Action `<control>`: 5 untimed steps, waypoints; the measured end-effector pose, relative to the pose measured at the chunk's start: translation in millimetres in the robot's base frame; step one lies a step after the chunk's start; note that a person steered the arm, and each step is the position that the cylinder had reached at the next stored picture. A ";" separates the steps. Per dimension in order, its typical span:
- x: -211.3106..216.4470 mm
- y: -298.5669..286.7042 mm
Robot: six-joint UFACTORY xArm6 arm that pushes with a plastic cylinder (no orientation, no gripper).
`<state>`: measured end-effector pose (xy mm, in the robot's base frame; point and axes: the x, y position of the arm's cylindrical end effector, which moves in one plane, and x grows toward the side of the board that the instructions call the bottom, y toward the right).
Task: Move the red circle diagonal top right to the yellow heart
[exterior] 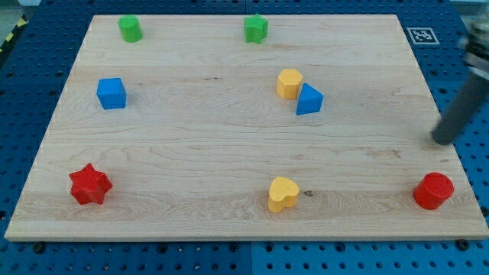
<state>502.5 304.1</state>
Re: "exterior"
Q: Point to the red cylinder block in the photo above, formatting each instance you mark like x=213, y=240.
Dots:
x=433, y=190

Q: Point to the robot arm end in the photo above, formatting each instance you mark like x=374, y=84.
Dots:
x=475, y=45

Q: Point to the yellow heart block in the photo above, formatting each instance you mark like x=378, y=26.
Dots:
x=283, y=193

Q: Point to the yellow hexagon block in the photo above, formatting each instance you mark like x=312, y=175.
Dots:
x=288, y=82

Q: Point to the wooden board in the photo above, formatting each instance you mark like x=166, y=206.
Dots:
x=204, y=133

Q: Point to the blue triangle block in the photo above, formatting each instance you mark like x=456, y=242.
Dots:
x=309, y=101

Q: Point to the green star block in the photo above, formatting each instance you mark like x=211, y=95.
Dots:
x=255, y=29

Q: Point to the blue cube block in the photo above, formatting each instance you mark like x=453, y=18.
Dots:
x=111, y=93

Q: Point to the green cylinder block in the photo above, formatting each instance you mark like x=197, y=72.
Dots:
x=130, y=28

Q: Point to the red star block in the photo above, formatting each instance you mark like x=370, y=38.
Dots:
x=89, y=185

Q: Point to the white fiducial marker tag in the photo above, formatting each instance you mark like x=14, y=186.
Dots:
x=422, y=36

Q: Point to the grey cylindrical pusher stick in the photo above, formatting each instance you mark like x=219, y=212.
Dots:
x=469, y=98

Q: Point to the black bolt left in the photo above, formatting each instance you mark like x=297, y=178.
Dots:
x=38, y=247

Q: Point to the black bolt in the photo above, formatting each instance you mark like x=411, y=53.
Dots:
x=462, y=244
x=38, y=247

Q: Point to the black bolt right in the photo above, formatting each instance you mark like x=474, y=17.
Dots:
x=462, y=244

